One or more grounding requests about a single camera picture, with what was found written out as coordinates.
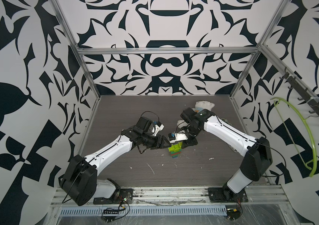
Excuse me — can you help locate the small lime lego brick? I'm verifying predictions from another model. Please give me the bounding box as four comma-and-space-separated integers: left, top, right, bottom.
168, 142, 182, 154

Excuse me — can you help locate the dark green lego brick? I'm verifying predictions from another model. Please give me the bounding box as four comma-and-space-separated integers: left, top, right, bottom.
171, 151, 181, 157

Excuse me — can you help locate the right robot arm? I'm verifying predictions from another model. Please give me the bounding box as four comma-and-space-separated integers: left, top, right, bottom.
169, 108, 274, 202

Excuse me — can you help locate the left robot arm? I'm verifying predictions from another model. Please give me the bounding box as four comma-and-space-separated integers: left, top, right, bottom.
60, 122, 170, 206

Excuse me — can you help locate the white teddy bear blue shirt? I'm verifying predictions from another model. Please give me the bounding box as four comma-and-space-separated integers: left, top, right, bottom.
176, 101, 215, 130

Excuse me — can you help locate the black usb hub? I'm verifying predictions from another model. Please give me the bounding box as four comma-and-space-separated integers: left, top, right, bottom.
102, 208, 120, 217

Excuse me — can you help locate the black connector box right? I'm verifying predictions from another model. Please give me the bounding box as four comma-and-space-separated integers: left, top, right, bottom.
226, 209, 242, 221

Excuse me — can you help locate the green plastic hanger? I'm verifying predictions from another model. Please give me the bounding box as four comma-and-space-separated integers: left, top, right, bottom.
271, 97, 317, 178

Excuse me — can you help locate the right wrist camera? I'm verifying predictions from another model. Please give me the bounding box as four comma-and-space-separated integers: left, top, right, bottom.
168, 132, 188, 143

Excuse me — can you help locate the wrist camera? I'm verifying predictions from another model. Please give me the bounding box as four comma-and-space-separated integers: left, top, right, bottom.
136, 116, 165, 137
168, 132, 188, 143

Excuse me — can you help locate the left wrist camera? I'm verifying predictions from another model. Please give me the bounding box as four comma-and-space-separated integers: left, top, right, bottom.
136, 116, 165, 137

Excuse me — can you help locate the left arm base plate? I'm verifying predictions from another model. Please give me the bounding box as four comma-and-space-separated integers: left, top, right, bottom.
93, 188, 134, 205

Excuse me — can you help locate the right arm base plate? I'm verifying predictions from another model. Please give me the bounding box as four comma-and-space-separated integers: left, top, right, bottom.
207, 185, 248, 203

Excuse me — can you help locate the white slotted cable duct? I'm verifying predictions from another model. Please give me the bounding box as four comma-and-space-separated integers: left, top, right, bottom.
60, 205, 227, 217

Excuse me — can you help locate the black wall hook rail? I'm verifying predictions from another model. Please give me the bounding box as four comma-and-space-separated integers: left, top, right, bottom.
281, 67, 319, 117

